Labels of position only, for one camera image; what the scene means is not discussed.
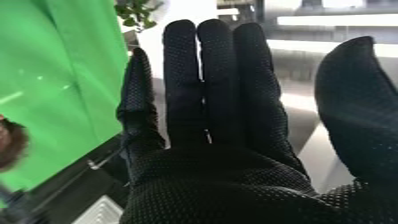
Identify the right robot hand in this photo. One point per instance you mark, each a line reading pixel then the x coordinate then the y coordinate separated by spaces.
pixel 224 173

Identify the person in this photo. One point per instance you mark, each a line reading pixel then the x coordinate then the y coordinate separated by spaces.
pixel 11 143

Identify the green potted plant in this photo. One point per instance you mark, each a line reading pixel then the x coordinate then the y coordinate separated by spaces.
pixel 137 15

